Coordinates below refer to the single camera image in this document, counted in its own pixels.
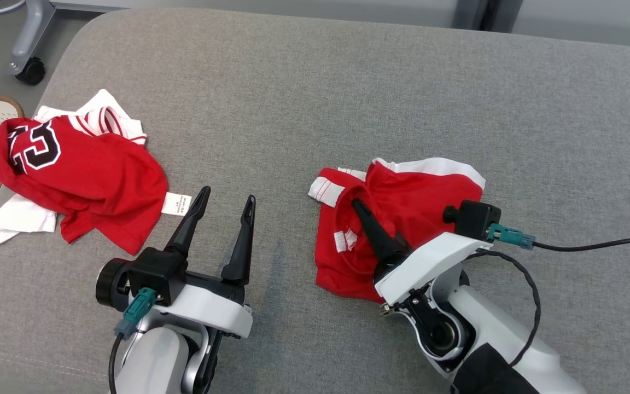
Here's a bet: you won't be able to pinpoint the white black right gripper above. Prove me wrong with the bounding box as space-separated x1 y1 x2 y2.
352 198 494 307

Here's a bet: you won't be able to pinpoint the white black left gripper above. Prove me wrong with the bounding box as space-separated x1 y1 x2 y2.
151 186 257 339

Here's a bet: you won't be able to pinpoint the red shorts with white trim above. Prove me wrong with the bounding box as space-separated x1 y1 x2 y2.
308 157 487 305

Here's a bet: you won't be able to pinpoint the red jersey with white sleeves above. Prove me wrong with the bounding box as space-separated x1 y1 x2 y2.
0 89 193 257

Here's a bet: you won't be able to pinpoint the grey fabric sofa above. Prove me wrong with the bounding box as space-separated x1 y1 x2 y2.
0 7 630 394

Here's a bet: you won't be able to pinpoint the grey stand with black caster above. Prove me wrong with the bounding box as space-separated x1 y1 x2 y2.
6 0 57 86

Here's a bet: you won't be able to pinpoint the left camera cable teal plug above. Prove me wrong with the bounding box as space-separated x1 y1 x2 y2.
107 287 158 394

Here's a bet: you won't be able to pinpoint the camera cable teal plug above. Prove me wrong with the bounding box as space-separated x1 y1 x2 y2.
486 223 630 253
107 287 158 394

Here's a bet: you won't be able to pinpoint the right camera cable teal plug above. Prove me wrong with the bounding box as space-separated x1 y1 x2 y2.
486 223 630 253

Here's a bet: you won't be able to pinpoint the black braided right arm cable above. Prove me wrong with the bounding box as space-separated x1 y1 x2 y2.
465 249 541 367

